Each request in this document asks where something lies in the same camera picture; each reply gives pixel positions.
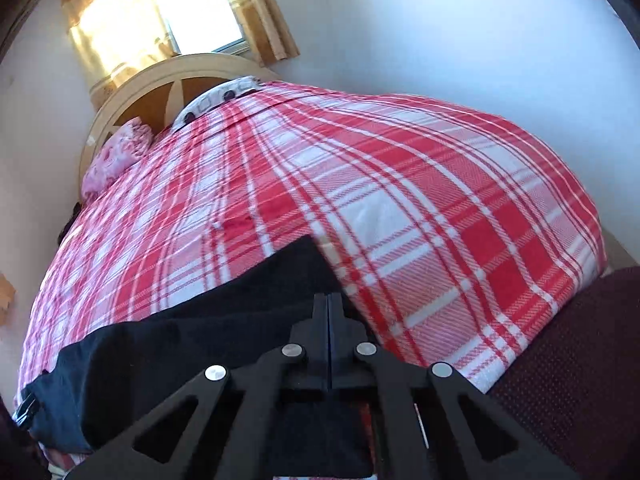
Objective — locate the black pants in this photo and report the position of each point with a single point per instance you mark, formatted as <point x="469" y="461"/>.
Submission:
<point x="200" y="335"/>

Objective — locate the window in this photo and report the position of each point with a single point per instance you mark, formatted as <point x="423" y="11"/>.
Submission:
<point x="200" y="5"/>

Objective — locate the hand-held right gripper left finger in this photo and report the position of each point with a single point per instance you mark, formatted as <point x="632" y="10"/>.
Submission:
<point x="320" y="321"/>

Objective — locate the cream wooden headboard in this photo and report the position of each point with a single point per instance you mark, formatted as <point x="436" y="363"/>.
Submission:
<point x="150" y="87"/>

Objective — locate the golden curtain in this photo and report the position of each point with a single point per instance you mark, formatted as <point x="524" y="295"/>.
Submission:
<point x="110" y="25"/>
<point x="260" y="15"/>
<point x="5" y="295"/>

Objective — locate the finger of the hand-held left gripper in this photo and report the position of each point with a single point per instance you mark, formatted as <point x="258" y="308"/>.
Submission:
<point x="25" y="407"/>

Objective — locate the red plaid blanket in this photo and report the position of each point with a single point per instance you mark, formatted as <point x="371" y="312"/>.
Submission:
<point x="400" y="200"/>

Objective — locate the pink floral pillow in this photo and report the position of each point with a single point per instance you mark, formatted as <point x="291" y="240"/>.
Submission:
<point x="117" y="152"/>

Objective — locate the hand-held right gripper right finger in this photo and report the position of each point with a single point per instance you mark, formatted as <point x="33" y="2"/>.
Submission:
<point x="336" y="321"/>

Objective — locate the maroon cloth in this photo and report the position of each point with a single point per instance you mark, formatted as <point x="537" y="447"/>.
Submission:
<point x="575" y="370"/>

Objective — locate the white patterned pillow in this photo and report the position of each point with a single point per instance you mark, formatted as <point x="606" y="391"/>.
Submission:
<point x="215" y="97"/>

